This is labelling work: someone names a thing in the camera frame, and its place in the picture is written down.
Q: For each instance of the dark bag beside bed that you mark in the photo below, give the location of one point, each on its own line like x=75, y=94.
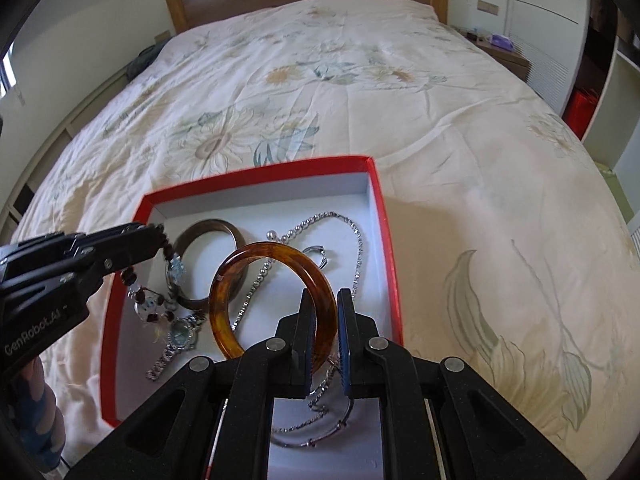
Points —
x=143, y=60

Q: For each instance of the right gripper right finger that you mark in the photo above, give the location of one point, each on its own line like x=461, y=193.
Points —
x=439, y=420

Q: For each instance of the dark brown bangle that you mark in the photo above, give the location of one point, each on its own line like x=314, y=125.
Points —
x=195, y=235

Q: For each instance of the floral white bedspread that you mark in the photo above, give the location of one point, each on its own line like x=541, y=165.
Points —
x=509, y=246

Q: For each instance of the red jewelry box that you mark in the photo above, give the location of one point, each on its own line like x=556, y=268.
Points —
x=335, y=207

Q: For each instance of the silver wrist watch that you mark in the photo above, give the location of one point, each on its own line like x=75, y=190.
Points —
x=182, y=337

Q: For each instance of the red object by wardrobe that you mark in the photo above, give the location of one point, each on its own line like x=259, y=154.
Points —
x=579, y=110

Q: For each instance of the thin silver bangle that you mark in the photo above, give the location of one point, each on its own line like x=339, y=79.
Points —
x=340, y=425

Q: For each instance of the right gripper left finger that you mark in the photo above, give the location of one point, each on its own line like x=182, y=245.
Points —
x=211, y=420

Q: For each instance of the purple tissue pack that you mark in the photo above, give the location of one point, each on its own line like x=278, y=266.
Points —
x=502, y=42

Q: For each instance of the white wardrobe door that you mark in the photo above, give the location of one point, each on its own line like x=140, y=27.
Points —
x=551, y=35

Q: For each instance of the amber orange bangle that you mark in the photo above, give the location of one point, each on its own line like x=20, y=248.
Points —
x=317, y=284

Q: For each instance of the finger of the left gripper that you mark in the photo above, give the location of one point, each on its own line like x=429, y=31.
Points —
x=110, y=256
x=133, y=234

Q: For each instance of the gloved left hand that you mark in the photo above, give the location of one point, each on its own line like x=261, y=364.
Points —
x=36, y=417

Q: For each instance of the low white wall cabinet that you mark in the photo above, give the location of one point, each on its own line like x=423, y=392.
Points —
x=48, y=153

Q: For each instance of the wooden nightstand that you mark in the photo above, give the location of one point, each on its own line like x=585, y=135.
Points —
x=513, y=61

